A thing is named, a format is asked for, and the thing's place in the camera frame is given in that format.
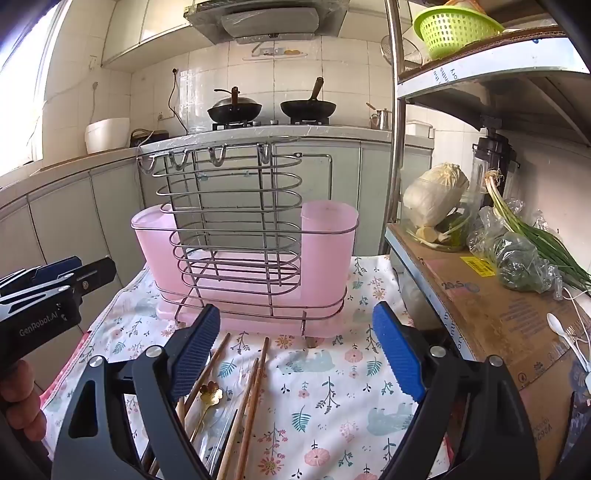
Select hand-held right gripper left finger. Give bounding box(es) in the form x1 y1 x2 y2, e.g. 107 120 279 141
53 304 222 480

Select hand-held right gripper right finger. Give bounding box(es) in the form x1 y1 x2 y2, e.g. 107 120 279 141
372 301 542 480

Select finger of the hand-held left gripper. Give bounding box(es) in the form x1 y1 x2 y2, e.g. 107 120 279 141
68 257 117 305
0 257 84 297

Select gold flower spoon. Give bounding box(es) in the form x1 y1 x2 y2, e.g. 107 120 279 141
187 381 225 444

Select pink utensil holder wire rack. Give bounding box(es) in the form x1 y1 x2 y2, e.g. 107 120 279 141
130 142 360 347

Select dark wooden chopstick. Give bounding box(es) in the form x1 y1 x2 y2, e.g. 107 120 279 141
210 408 239 480

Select grey kitchen counter cabinets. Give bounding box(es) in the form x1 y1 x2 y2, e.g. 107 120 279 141
0 124 435 370

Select floral printed cloth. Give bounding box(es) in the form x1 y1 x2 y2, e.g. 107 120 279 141
41 254 462 480

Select cardboard sheet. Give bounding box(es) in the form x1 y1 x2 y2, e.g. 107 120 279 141
392 222 591 480

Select white rice cooker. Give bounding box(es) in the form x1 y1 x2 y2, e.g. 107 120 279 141
84 117 131 155

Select dark small appliance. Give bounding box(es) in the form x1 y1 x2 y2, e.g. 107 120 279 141
130 128 169 147

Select plastic bag of greens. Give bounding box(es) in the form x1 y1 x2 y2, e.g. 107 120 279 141
467 198 564 294

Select white plastic spoon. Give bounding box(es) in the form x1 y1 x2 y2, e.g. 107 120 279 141
546 313 591 374

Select napa cabbage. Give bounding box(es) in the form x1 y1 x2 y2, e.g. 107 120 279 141
403 162 471 228

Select window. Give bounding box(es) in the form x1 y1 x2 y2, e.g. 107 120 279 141
0 0 75 176

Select green onions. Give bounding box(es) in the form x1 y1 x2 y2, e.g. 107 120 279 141
482 170 591 292

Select black wok with lid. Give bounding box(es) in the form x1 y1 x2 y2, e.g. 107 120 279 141
206 87 263 124

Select black blender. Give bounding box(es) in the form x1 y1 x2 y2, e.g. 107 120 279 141
472 131 520 204

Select steel kettle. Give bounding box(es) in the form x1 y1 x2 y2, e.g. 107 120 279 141
367 102 393 131

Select gas stove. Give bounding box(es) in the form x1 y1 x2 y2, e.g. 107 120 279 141
210 117 331 132

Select metal shelf rack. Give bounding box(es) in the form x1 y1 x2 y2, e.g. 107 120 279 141
383 0 591 480

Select metal strainer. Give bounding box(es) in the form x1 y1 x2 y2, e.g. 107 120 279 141
381 34 423 68

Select range hood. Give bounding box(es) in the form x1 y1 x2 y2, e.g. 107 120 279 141
184 0 348 44

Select green plastic basket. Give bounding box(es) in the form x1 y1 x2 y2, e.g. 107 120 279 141
412 6 505 61

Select white cable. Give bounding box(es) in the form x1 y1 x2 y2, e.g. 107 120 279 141
556 284 591 324

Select black power cable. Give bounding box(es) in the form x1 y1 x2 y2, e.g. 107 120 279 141
167 68 185 132

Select upper wall cabinets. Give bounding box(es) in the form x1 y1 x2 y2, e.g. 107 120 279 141
100 0 195 72

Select black wok with wooden handle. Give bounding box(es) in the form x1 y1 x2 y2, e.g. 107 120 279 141
280 78 338 121

